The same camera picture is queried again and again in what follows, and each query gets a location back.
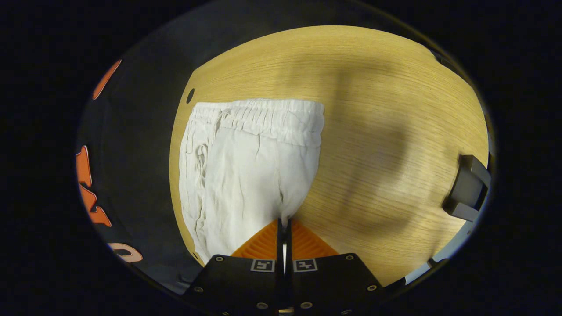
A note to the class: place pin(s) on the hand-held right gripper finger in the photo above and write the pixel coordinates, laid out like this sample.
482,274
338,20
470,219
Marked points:
289,252
280,250

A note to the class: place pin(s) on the white jeans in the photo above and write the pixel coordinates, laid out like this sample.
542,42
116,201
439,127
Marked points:
250,184

